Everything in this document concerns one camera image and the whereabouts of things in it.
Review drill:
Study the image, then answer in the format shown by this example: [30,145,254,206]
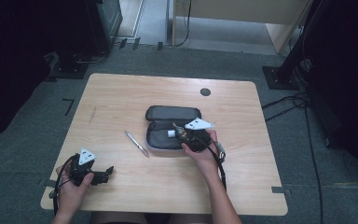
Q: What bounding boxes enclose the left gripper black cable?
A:
[51,154,77,217]

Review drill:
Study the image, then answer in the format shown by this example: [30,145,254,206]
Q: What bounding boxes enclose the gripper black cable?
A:
[51,154,77,217]
[192,134,228,191]

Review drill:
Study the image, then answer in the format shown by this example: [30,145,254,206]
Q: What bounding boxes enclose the black floor cable loop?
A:
[261,92,310,122]

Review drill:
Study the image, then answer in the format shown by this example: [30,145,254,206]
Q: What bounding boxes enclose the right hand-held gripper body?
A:
[176,118,215,153]

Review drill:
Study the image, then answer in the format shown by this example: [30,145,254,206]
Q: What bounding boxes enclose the grey tape strip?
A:
[37,178,58,189]
[270,186,293,198]

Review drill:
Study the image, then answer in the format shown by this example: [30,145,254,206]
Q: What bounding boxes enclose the person's right hand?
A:
[181,129,220,178]

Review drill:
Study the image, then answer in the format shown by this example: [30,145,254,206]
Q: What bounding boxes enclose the silver pen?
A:
[124,130,150,159]

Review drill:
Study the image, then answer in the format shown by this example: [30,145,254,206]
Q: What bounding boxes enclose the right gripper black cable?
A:
[192,134,228,191]

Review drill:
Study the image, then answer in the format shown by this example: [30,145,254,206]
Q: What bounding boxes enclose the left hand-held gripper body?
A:
[69,147,98,187]

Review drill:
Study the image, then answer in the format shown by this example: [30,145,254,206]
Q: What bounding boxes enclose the black stand base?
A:
[48,50,90,80]

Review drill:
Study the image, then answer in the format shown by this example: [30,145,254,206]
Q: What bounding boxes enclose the black stand with square base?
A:
[262,0,324,91]

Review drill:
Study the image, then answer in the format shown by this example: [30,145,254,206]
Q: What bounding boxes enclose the light wooden furniture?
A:
[172,0,312,55]

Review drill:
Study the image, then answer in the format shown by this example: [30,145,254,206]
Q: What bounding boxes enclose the dark grey pencil case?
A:
[145,105,214,152]

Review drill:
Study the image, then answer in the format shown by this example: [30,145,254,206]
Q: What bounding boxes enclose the black cabinet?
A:
[85,0,124,56]

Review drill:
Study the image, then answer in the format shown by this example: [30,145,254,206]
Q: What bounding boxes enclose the black hanging cable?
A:
[175,0,193,48]

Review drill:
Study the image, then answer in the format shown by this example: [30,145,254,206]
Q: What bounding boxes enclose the dark curtain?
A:
[0,0,90,147]
[304,0,358,190]

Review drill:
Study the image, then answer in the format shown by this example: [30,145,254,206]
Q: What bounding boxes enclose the long black floor cable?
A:
[303,105,324,224]

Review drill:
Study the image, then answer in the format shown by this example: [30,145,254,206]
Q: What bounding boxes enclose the person's left hand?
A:
[55,165,95,216]

